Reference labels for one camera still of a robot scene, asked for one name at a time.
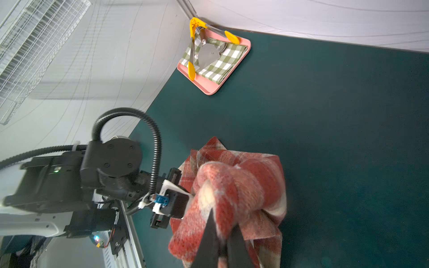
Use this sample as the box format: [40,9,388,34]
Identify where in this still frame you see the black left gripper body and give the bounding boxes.
[136,168,193,229]

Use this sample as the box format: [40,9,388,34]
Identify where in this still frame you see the white wire basket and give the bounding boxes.
[1,1,91,125]

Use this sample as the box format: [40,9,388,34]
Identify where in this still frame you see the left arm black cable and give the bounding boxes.
[0,107,163,195]

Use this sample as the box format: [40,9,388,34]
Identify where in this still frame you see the green checkered cloth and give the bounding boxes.
[194,35,248,84]

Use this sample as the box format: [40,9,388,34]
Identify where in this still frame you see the yellow tipped metal tongs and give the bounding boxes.
[188,17,240,81]

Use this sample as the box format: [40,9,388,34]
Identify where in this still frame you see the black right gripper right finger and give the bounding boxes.
[226,225,254,268]

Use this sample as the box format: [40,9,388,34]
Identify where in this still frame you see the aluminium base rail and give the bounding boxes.
[102,201,146,268]

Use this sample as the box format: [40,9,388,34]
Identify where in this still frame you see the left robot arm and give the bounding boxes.
[1,137,193,238]

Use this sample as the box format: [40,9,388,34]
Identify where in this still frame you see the red plaid skirt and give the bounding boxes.
[168,137,287,268]

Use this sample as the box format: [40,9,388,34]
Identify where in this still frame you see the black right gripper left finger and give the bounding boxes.
[191,210,220,268]

